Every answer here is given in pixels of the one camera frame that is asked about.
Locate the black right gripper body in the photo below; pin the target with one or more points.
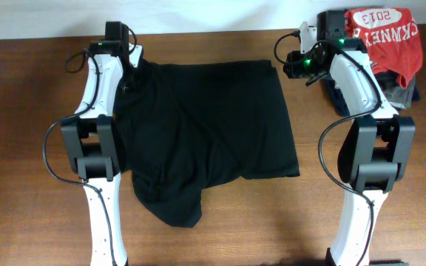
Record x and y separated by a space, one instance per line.
303 65

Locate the black t-shirt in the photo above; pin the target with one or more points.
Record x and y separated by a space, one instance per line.
186 128

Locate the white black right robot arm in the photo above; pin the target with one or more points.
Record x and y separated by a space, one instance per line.
376 150

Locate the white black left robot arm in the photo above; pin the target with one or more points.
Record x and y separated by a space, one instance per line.
93 145

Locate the dark navy folded garment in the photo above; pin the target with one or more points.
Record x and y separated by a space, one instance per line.
336 98

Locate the red printed t-shirt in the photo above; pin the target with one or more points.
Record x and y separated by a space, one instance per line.
392 38

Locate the grey folded garment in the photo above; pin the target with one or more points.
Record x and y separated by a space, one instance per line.
398 96

